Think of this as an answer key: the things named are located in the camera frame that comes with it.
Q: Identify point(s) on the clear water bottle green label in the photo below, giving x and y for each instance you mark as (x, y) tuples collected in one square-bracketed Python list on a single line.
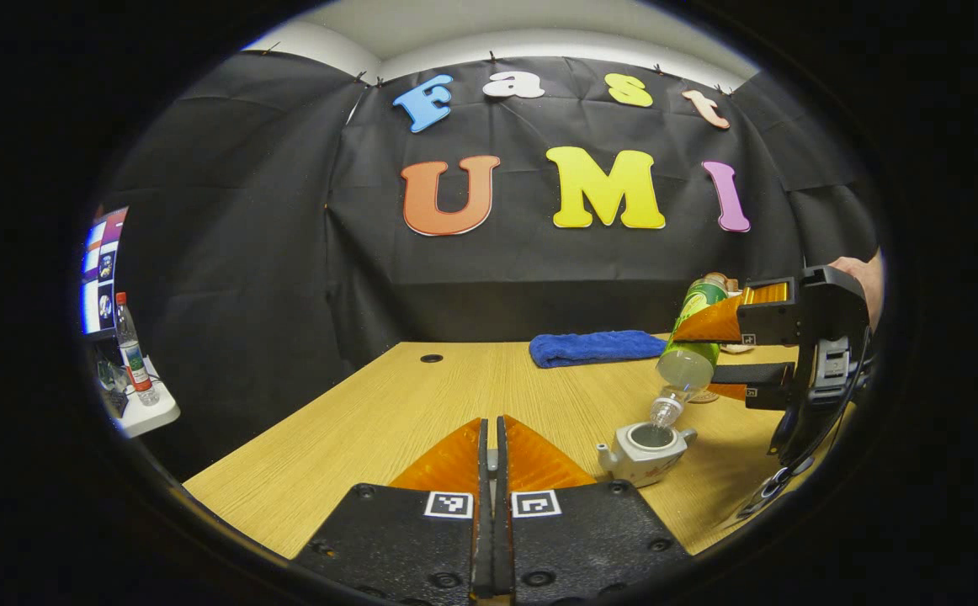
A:
[(691, 358)]

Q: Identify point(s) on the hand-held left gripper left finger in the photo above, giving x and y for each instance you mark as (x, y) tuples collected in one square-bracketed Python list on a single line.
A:
[(405, 539)]

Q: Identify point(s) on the black backdrop cloth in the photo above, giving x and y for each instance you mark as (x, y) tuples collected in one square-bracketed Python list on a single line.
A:
[(539, 269)]

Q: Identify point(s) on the red cap plastic bottle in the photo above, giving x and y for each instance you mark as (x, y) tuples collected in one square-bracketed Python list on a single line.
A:
[(135, 362)]

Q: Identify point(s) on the white side table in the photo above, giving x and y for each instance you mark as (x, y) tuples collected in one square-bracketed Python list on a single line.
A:
[(152, 412)]

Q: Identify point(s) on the toasted bread slice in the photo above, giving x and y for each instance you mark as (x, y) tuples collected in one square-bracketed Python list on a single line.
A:
[(732, 284)]

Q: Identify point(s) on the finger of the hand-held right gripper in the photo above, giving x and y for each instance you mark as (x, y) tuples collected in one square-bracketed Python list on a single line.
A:
[(762, 316), (750, 374)]

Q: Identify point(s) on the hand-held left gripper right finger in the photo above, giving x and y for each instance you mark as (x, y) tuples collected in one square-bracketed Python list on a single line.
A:
[(582, 539)]

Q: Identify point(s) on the white teacup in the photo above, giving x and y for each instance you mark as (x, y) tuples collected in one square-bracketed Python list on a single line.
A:
[(645, 454)]

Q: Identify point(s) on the computer monitor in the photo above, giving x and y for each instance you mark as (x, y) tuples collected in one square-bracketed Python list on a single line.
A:
[(103, 269)]

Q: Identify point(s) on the blue towel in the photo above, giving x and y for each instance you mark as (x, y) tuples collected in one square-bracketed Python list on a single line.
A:
[(594, 347)]

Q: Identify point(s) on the brown coaster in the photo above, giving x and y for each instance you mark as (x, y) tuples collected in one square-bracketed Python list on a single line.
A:
[(704, 396)]

